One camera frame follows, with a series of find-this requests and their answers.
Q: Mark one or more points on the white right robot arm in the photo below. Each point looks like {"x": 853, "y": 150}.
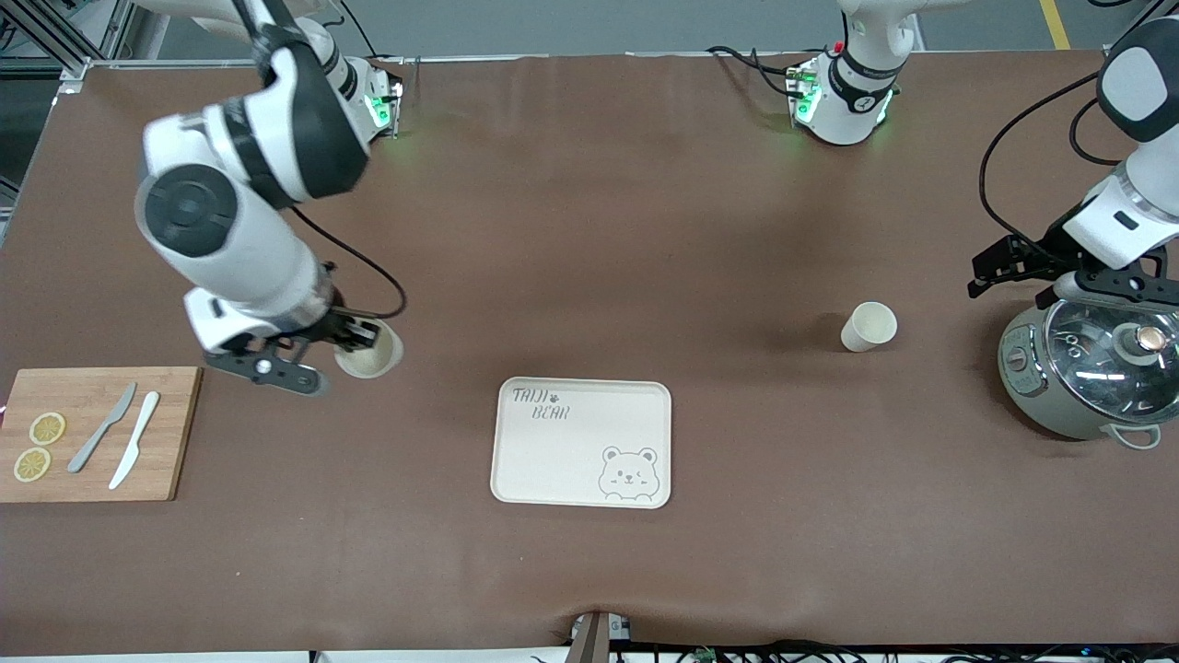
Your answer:
{"x": 276, "y": 120}

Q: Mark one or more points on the bamboo cutting board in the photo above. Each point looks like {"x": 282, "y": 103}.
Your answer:
{"x": 175, "y": 442}

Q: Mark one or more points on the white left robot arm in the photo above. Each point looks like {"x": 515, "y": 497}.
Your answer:
{"x": 847, "y": 101}

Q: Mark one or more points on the white plastic knife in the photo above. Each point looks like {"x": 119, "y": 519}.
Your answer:
{"x": 138, "y": 437}

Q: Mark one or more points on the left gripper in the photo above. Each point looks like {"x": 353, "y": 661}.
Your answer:
{"x": 1044, "y": 250}

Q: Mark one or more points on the grey plastic knife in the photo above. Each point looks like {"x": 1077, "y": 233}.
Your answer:
{"x": 101, "y": 428}

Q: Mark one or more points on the yellow lemon slice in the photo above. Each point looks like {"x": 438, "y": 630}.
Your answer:
{"x": 32, "y": 464}
{"x": 48, "y": 428}

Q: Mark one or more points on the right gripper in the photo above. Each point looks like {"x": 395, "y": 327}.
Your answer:
{"x": 337, "y": 324}

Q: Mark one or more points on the glass pot lid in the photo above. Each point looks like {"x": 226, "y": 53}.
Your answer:
{"x": 1096, "y": 368}

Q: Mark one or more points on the white plastic cup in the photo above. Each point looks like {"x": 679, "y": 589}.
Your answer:
{"x": 870, "y": 327}
{"x": 373, "y": 364}

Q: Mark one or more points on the aluminium frame profile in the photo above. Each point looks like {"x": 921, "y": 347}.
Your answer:
{"x": 74, "y": 66}

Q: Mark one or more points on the grey-green electric cooking pot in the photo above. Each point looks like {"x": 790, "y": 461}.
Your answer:
{"x": 1022, "y": 387}

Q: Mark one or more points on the white bear print tray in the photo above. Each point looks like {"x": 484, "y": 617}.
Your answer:
{"x": 589, "y": 442}

